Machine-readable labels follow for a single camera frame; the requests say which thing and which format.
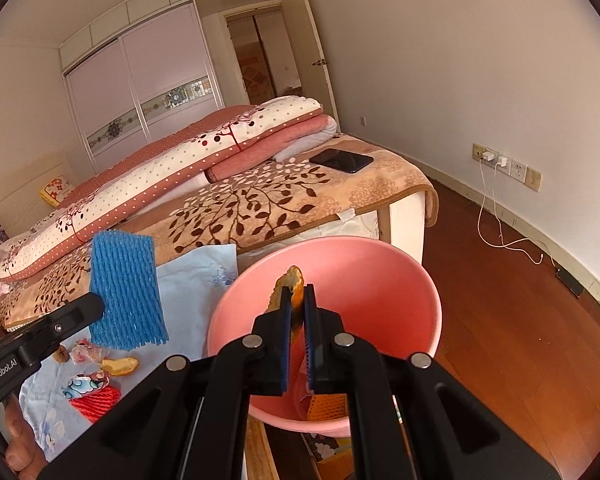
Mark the bedroom door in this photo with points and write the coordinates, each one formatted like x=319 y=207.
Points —
x=309 y=54

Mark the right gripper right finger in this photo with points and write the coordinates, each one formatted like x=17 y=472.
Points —
x=321 y=326

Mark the yellow patterned pillow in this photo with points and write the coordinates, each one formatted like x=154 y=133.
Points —
x=56 y=191

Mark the walnut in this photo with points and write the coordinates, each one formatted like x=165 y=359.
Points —
x=61 y=355

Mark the wall socket strip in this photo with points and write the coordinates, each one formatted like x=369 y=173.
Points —
x=504 y=164

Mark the white sliding door wardrobe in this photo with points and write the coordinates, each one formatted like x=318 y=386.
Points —
x=147 y=68

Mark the pink plastic bucket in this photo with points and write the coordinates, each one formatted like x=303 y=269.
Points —
x=389 y=307

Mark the yellow foam fruit net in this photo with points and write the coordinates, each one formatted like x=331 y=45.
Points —
x=323 y=407

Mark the person's left hand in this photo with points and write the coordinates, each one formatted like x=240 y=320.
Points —
x=23 y=455

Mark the light blue floral cloth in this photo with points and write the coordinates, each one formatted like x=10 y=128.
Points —
x=190 y=288

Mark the clear red printed wrapper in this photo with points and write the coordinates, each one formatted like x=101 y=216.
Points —
x=84 y=351

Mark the black smartphone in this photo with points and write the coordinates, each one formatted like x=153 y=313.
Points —
x=343 y=161

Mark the blue foam fruit net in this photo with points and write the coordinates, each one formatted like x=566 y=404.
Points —
x=124 y=276

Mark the brown leaf pattern blanket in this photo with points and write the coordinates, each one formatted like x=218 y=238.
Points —
x=257 y=208

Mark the red foam fruit net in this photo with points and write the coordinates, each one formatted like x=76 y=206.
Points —
x=96 y=404

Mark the folded red white quilt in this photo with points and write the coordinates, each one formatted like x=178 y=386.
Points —
x=147 y=175

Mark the orange peel piece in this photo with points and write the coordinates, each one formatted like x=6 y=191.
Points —
x=293 y=281

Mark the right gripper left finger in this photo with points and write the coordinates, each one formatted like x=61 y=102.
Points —
x=271 y=371

